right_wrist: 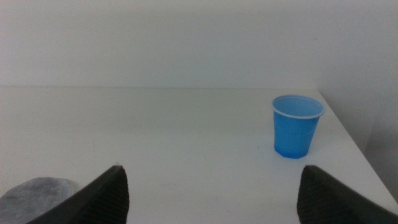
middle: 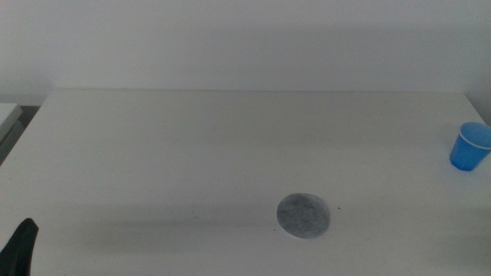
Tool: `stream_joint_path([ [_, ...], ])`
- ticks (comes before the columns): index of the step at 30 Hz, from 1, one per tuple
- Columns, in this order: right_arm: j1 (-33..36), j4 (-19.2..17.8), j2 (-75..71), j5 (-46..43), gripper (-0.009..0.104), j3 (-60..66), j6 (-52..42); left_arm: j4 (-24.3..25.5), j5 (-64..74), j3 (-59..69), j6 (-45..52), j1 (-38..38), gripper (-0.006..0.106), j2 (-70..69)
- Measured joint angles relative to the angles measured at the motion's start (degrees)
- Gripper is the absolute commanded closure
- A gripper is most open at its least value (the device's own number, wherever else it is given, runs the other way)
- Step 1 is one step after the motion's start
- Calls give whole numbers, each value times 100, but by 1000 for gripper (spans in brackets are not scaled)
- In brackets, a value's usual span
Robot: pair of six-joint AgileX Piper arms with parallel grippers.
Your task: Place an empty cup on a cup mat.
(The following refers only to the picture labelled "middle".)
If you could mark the grey round cup mat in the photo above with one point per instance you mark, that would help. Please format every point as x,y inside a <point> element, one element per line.
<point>303,215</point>

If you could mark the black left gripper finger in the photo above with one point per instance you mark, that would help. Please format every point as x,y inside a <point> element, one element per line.
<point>19,249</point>

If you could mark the white side table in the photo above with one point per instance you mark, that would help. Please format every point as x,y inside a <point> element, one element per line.
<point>7,115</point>

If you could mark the blue plastic cup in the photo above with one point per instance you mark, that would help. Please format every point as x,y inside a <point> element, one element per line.
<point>468,151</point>

